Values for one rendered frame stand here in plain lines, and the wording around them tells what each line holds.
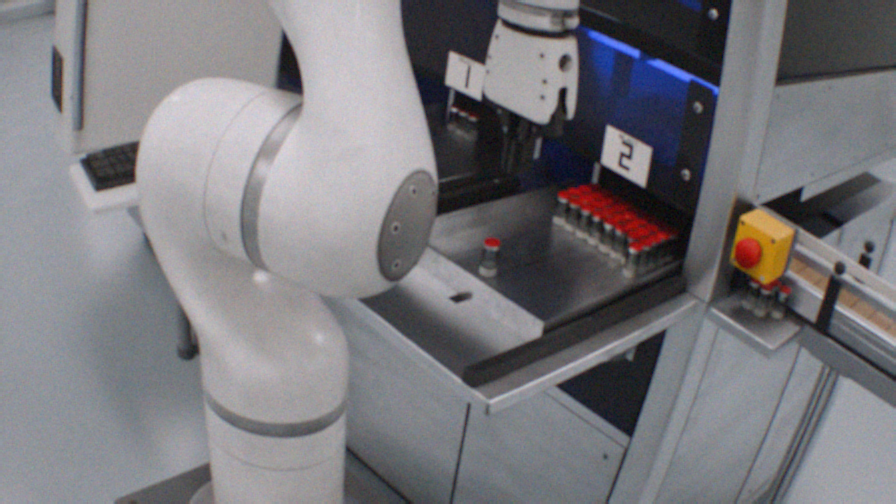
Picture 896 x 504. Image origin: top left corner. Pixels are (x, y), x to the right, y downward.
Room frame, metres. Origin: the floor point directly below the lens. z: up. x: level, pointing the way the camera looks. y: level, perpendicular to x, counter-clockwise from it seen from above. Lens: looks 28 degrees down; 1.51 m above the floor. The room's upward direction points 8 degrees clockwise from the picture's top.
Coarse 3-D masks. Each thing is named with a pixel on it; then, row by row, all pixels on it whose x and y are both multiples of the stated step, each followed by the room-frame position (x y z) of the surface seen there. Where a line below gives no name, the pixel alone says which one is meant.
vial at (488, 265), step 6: (486, 246) 1.11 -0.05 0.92; (486, 252) 1.11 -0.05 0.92; (492, 252) 1.11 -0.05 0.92; (498, 252) 1.11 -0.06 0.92; (486, 258) 1.10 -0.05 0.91; (492, 258) 1.10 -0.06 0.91; (498, 258) 1.11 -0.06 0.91; (480, 264) 1.11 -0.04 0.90; (486, 264) 1.10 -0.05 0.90; (492, 264) 1.10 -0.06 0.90; (480, 270) 1.11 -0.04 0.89; (486, 270) 1.10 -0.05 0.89; (492, 270) 1.10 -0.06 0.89; (486, 276) 1.10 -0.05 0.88; (492, 276) 1.11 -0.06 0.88
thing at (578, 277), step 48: (528, 192) 1.30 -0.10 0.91; (432, 240) 1.18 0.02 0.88; (480, 240) 1.20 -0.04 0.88; (528, 240) 1.22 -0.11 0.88; (576, 240) 1.24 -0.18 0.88; (480, 288) 1.03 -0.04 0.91; (528, 288) 1.09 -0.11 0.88; (576, 288) 1.11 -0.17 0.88; (624, 288) 1.07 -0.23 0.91; (528, 336) 0.97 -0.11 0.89
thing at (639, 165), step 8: (608, 128) 1.27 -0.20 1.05; (608, 136) 1.27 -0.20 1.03; (616, 136) 1.26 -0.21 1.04; (624, 136) 1.25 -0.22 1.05; (608, 144) 1.27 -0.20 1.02; (616, 144) 1.26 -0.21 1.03; (632, 144) 1.24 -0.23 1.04; (640, 144) 1.23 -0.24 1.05; (608, 152) 1.27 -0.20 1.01; (616, 152) 1.26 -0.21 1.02; (624, 152) 1.25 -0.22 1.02; (640, 152) 1.23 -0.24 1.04; (648, 152) 1.22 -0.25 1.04; (608, 160) 1.27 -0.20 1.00; (616, 160) 1.26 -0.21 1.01; (624, 160) 1.25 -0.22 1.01; (632, 160) 1.24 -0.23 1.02; (640, 160) 1.23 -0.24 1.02; (648, 160) 1.22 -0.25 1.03; (616, 168) 1.26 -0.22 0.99; (632, 168) 1.24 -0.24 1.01; (640, 168) 1.23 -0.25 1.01; (632, 176) 1.23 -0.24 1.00; (640, 176) 1.22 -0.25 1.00; (640, 184) 1.22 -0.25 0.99
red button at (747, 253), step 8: (744, 240) 1.05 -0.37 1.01; (752, 240) 1.05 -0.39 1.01; (736, 248) 1.05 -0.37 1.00; (744, 248) 1.04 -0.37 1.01; (752, 248) 1.04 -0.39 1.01; (736, 256) 1.05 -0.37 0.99; (744, 256) 1.04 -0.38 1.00; (752, 256) 1.04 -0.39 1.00; (760, 256) 1.04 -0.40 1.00; (744, 264) 1.04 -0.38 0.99; (752, 264) 1.03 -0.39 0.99
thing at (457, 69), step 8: (456, 56) 1.51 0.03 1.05; (448, 64) 1.52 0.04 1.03; (456, 64) 1.51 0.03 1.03; (464, 64) 1.49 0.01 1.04; (472, 64) 1.48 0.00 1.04; (480, 64) 1.47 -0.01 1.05; (448, 72) 1.52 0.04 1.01; (456, 72) 1.50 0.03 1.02; (464, 72) 1.49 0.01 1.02; (472, 72) 1.48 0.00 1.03; (480, 72) 1.47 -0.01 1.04; (448, 80) 1.52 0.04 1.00; (456, 80) 1.50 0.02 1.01; (464, 80) 1.49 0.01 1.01; (472, 80) 1.48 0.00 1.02; (480, 80) 1.46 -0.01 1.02; (456, 88) 1.50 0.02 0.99; (464, 88) 1.49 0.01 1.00; (472, 88) 1.48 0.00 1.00; (480, 88) 1.46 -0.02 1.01; (472, 96) 1.47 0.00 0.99; (480, 96) 1.46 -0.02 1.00
